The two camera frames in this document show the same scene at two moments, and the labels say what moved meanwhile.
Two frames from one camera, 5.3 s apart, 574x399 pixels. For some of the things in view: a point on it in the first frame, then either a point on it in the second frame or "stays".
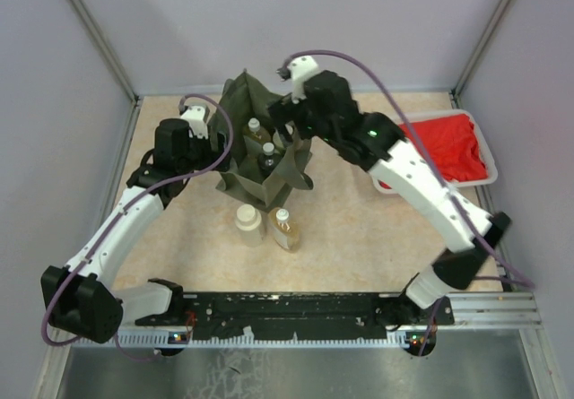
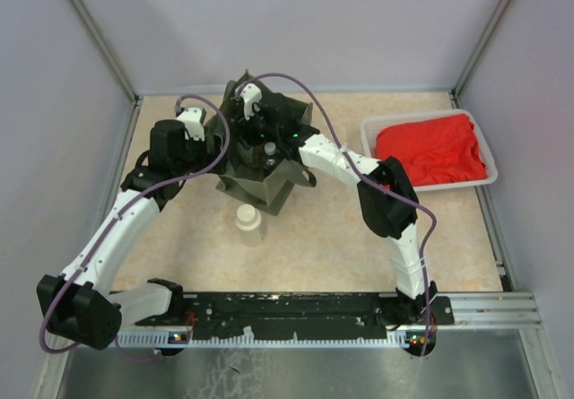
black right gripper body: (284, 110) → (255, 130)
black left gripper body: (200, 155) stays
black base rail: (296, 316) stays
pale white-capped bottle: (247, 221) stays
